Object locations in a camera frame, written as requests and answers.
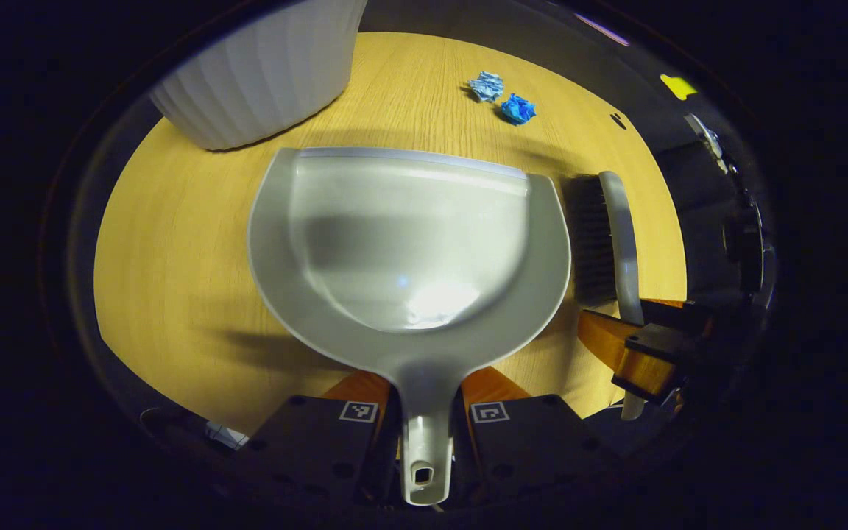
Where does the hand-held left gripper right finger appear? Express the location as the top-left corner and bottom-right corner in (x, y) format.
(453, 366), (616, 510)

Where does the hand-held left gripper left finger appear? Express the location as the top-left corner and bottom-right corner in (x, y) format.
(236, 370), (401, 510)

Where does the small grey broom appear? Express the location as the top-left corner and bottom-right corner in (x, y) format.
(566, 171), (647, 422)

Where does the grey dustpan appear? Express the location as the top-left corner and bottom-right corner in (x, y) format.
(247, 146), (572, 507)

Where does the light blue paper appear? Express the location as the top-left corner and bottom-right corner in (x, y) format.
(467, 71), (505, 102)

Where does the wooden desktop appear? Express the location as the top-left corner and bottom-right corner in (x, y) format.
(93, 31), (688, 437)

